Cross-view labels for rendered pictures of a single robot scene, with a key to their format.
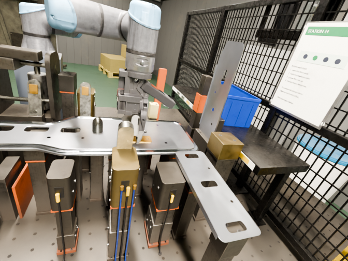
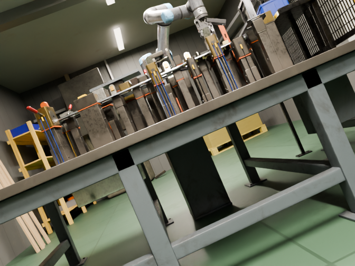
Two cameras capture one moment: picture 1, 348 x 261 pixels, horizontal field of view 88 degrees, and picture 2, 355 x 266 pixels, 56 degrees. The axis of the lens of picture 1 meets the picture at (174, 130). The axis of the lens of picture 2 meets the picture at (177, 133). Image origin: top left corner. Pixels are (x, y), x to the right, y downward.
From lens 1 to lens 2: 1.65 m
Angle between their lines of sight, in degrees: 36
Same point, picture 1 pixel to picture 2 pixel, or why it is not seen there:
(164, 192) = (235, 45)
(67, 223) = (203, 85)
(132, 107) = not seen: hidden behind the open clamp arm
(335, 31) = not seen: outside the picture
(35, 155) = (179, 76)
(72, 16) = (171, 13)
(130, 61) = (196, 13)
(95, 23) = (178, 11)
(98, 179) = (213, 87)
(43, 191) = (189, 98)
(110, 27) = (184, 10)
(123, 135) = (205, 32)
